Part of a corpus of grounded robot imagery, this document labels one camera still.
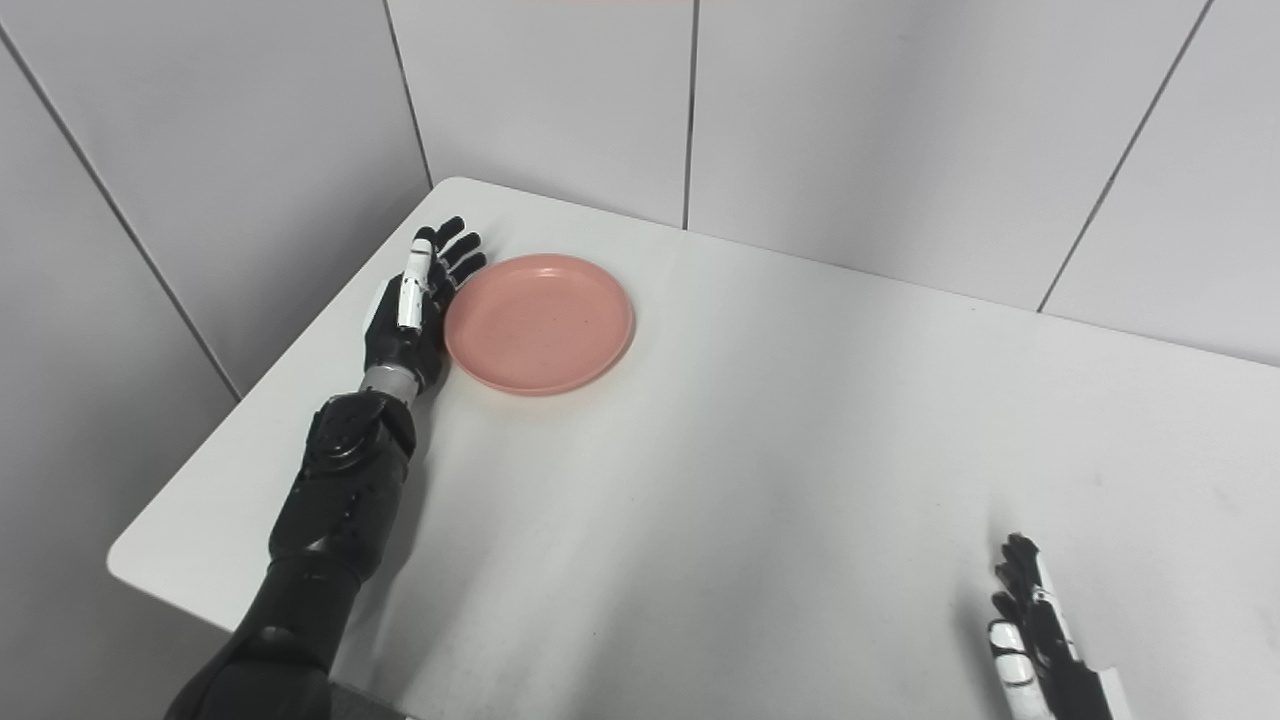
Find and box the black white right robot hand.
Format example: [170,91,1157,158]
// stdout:
[988,533,1136,720]

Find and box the pink round plate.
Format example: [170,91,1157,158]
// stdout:
[443,253,636,397]

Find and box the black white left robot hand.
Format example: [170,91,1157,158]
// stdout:
[362,216,488,394]

